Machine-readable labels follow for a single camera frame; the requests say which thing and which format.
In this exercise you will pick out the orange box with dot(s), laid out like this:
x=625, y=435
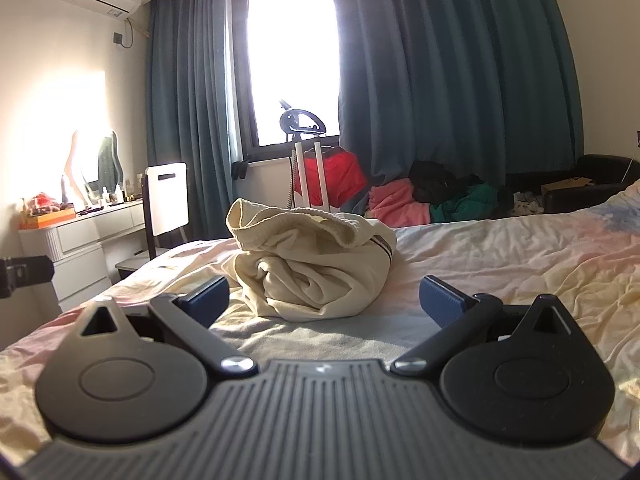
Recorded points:
x=47, y=220

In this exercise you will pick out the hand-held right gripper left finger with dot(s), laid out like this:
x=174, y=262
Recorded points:
x=210, y=296

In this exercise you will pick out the window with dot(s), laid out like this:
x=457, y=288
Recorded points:
x=290, y=60

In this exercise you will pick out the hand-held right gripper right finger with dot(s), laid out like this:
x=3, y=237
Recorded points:
x=440, y=302

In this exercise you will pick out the cardboard box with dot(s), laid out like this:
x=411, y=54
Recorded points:
x=565, y=185

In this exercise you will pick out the black cloth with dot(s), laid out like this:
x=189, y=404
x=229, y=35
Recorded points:
x=435, y=180

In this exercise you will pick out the pink cloth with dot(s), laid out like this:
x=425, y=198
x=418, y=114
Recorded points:
x=395, y=205

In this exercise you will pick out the wavy mirror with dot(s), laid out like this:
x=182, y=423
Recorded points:
x=107, y=160

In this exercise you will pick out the black sill bracket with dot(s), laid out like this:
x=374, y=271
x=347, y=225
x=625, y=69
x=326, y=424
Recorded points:
x=240, y=169

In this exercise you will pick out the dark sofa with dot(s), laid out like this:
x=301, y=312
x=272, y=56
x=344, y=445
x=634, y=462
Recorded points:
x=600, y=167

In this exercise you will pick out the black wall socket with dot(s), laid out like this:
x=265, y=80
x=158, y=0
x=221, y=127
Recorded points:
x=119, y=39

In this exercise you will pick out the garment steamer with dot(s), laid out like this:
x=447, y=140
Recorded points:
x=300, y=122

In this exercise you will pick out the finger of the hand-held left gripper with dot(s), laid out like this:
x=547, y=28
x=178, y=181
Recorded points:
x=30, y=275

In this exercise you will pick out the white dressing table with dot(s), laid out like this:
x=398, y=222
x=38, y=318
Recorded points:
x=75, y=240

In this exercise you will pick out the white chair back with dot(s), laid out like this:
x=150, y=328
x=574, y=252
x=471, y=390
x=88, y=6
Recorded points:
x=167, y=195

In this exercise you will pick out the red cloth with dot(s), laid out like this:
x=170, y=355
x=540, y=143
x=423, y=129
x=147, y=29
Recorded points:
x=345, y=170

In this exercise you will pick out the cream pants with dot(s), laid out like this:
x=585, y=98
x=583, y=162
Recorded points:
x=310, y=275

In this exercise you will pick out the green cloth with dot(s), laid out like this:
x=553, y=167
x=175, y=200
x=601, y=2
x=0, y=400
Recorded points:
x=470, y=205

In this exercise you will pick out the narrow teal curtain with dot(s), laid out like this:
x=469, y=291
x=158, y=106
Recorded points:
x=190, y=135

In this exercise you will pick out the wide teal curtain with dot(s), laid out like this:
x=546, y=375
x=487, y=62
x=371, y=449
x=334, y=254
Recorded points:
x=450, y=60

